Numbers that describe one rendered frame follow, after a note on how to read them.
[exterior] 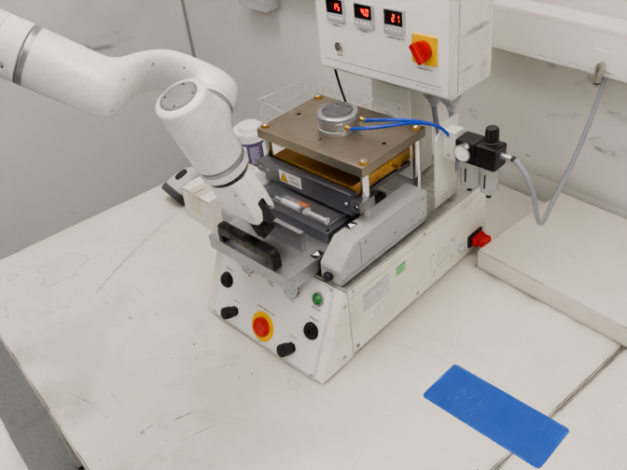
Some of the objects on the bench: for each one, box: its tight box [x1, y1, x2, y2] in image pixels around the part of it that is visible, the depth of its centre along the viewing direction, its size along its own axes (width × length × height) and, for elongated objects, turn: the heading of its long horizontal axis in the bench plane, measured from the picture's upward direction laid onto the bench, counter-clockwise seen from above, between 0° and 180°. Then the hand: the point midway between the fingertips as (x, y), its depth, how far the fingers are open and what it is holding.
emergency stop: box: [253, 317, 270, 338], centre depth 132 cm, size 2×4×4 cm, turn 54°
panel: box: [213, 254, 335, 380], centre depth 130 cm, size 2×30×19 cm, turn 54°
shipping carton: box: [182, 163, 259, 231], centre depth 172 cm, size 19×13×9 cm
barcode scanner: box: [161, 167, 200, 205], centre depth 181 cm, size 20×8×8 cm, turn 138°
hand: (262, 225), depth 121 cm, fingers closed, pressing on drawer
